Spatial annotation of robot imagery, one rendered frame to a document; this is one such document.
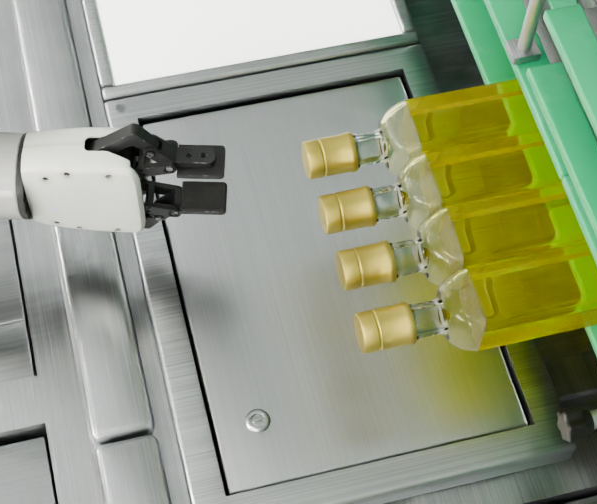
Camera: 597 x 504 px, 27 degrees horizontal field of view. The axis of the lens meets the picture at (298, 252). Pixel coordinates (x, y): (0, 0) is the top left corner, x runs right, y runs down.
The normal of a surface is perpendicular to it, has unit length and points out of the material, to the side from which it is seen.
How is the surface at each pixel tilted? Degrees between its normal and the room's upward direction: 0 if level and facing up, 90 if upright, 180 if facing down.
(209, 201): 90
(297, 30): 90
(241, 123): 90
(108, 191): 75
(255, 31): 90
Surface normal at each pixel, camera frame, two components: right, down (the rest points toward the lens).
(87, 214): -0.01, 0.86
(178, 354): 0.03, -0.50
